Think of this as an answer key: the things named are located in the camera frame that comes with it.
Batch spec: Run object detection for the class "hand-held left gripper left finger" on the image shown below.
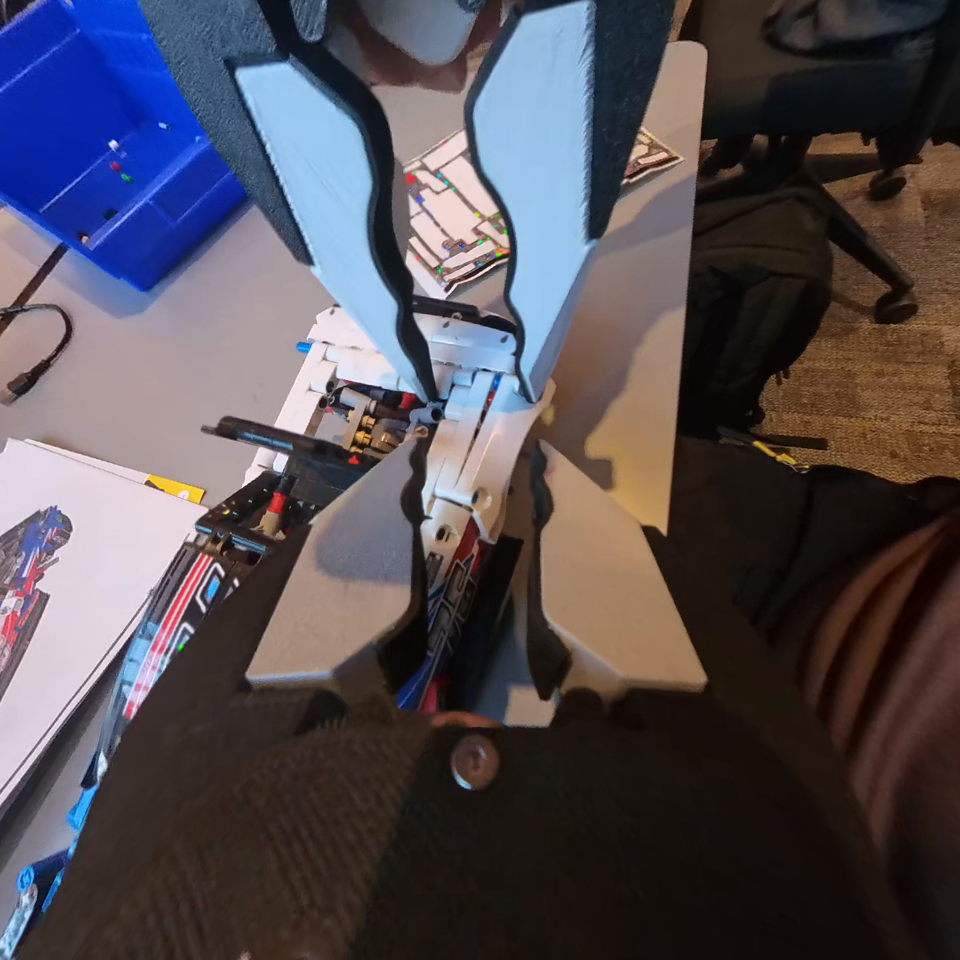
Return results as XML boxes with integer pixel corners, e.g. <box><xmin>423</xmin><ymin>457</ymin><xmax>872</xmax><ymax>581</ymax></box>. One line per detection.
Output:
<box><xmin>246</xmin><ymin>441</ymin><xmax>430</xmax><ymax>697</ymax></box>

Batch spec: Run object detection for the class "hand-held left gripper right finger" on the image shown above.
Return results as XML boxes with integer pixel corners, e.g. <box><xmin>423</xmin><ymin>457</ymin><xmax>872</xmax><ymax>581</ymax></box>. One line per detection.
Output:
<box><xmin>526</xmin><ymin>441</ymin><xmax>709</xmax><ymax>702</ymax></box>

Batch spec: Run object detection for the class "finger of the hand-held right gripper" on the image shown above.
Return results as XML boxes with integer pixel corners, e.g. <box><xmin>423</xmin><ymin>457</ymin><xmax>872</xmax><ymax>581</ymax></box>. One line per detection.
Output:
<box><xmin>463</xmin><ymin>0</ymin><xmax>599</xmax><ymax>404</ymax></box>
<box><xmin>232</xmin><ymin>43</ymin><xmax>438</xmax><ymax>399</ymax></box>

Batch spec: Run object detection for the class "toy brick race car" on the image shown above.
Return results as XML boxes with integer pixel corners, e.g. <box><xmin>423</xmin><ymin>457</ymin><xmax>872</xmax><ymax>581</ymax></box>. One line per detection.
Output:
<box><xmin>15</xmin><ymin>296</ymin><xmax>560</xmax><ymax>920</ymax></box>

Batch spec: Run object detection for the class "grey desk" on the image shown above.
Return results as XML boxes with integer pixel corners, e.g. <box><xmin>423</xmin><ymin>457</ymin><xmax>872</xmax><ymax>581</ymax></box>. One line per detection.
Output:
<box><xmin>0</xmin><ymin>41</ymin><xmax>710</xmax><ymax>886</ymax></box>

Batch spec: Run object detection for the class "holographic sticker sheet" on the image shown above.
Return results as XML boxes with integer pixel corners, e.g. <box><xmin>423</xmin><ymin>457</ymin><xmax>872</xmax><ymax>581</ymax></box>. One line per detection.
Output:
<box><xmin>403</xmin><ymin>127</ymin><xmax>684</xmax><ymax>301</ymax></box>

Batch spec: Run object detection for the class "blue plastic bin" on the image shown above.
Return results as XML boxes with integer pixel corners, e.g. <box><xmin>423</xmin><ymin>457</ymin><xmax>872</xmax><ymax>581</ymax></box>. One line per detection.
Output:
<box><xmin>0</xmin><ymin>0</ymin><xmax>249</xmax><ymax>292</ymax></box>

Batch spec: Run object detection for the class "open instruction booklet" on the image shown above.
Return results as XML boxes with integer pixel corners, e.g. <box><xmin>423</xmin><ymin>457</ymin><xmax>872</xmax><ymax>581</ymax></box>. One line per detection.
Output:
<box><xmin>0</xmin><ymin>437</ymin><xmax>210</xmax><ymax>815</ymax></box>

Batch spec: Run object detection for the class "black backpack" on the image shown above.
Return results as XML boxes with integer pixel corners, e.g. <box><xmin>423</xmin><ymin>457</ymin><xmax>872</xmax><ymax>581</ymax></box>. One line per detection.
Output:
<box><xmin>678</xmin><ymin>187</ymin><xmax>835</xmax><ymax>440</ymax></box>

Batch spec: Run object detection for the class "black office chair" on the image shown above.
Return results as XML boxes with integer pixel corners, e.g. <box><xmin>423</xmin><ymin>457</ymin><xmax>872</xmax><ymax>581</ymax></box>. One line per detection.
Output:
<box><xmin>697</xmin><ymin>0</ymin><xmax>960</xmax><ymax>325</ymax></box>

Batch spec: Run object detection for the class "black USB cable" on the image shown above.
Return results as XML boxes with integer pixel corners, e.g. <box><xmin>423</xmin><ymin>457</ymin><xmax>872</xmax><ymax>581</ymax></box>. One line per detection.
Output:
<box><xmin>0</xmin><ymin>302</ymin><xmax>75</xmax><ymax>408</ymax></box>

